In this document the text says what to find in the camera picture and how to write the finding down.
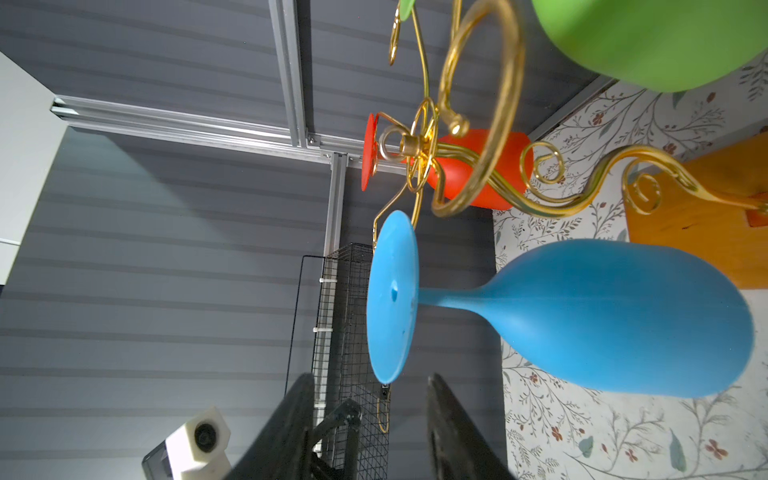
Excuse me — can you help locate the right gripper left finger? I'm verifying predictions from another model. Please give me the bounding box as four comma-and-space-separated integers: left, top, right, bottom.
225, 373, 314, 479

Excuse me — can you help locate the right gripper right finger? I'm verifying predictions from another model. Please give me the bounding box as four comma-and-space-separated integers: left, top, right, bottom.
426, 373, 515, 480

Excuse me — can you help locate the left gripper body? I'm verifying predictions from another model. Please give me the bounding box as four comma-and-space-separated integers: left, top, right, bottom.
141, 407, 232, 480

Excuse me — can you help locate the blue wine glass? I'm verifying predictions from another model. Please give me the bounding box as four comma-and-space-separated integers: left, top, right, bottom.
366, 211, 755, 398

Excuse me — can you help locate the red-orange wine glass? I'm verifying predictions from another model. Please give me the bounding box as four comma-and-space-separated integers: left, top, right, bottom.
361, 114, 531, 211

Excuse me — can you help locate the gold rack with wooden base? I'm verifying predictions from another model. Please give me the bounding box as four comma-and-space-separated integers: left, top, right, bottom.
371, 0, 768, 291

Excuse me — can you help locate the green wine glass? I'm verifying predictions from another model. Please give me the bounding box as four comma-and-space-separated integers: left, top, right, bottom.
398, 0, 768, 94

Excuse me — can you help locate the black wire basket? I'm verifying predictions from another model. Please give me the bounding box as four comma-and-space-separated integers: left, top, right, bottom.
286, 243, 390, 479

